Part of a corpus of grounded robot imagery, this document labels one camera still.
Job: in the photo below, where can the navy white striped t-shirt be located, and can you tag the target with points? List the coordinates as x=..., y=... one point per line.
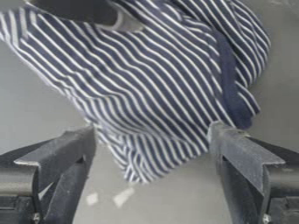
x=147, y=87

